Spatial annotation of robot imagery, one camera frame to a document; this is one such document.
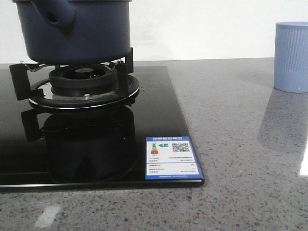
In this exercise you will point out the dark blue cooking pot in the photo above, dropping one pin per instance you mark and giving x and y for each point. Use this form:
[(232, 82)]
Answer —
[(75, 31)]

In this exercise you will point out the black metal pot support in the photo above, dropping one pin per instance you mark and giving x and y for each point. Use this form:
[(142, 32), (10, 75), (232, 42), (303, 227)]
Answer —
[(41, 96)]

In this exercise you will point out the black glass gas stove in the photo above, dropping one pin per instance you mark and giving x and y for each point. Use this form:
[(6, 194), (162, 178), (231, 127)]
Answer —
[(99, 149)]

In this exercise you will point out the light blue ribbed cup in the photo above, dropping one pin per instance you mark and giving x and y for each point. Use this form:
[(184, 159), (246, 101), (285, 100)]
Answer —
[(291, 57)]

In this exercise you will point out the blue white energy label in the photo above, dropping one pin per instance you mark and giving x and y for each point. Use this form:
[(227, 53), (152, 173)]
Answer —
[(171, 158)]

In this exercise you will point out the black gas burner head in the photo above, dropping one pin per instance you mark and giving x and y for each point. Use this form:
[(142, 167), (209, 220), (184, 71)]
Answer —
[(78, 80)]

